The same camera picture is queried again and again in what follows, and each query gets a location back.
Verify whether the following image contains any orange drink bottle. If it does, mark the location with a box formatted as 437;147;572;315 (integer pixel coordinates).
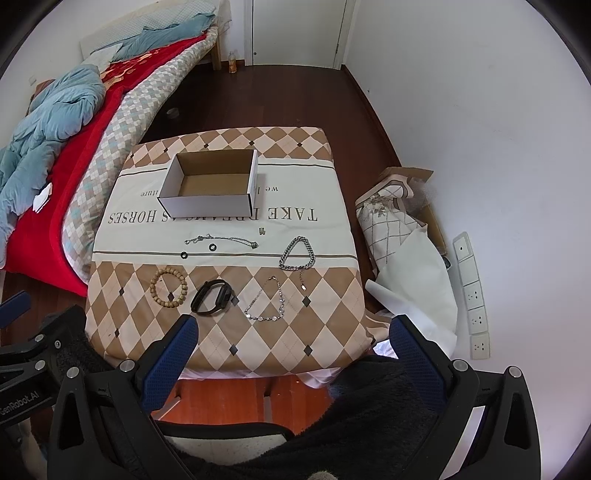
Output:
228;51;238;74

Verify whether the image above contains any white door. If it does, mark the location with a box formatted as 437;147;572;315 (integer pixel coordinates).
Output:
252;0;346;69

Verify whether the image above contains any wooden bead bracelet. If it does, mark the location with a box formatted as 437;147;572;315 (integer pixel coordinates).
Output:
148;265;191;310

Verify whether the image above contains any checked white bag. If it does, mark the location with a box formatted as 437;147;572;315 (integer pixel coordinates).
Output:
356;174;458;355

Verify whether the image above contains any crystal silver necklace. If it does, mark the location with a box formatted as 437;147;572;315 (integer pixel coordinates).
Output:
243;275;287;323

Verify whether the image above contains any thick silver chain bracelet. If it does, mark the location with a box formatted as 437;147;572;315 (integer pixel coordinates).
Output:
278;235;317;272

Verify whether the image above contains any white cardboard box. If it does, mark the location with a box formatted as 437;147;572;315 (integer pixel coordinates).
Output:
157;149;259;219

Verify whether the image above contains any wooden bed frame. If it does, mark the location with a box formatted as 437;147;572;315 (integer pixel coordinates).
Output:
211;34;221;71

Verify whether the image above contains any red blanket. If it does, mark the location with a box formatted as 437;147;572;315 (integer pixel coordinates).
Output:
1;80;131;296

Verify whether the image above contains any black smart band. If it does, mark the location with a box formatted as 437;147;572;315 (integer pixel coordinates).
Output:
190;279;233;316

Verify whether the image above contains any checked bed mattress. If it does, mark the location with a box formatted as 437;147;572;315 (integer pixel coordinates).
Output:
61;25;219;284

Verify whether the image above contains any white pillow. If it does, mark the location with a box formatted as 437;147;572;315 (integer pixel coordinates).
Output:
80;1;217;59

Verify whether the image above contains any white paper on bed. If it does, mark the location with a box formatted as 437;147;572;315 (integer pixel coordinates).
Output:
32;183;53;213

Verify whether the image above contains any white power strip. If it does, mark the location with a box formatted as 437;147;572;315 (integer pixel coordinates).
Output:
453;232;491;360

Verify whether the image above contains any blue quilt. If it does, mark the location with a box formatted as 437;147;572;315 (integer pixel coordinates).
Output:
1;12;215;264

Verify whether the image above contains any diamond pattern table cloth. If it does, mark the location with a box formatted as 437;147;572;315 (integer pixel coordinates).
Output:
86;127;373;378

